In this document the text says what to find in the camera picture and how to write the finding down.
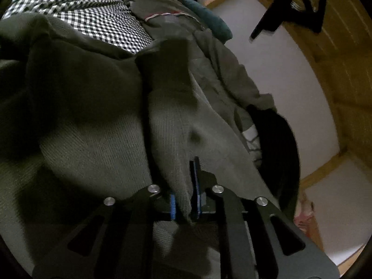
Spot grey knit sweater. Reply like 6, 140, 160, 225
1, 13, 270, 278

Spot teal pillow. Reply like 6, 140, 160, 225
181, 0, 233, 43

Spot grey-green jacket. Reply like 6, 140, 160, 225
124, 0, 281, 140

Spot black white checkered bedsheet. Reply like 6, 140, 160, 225
3, 0, 153, 53

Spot pink plush toy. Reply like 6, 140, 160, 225
294, 190, 315, 237

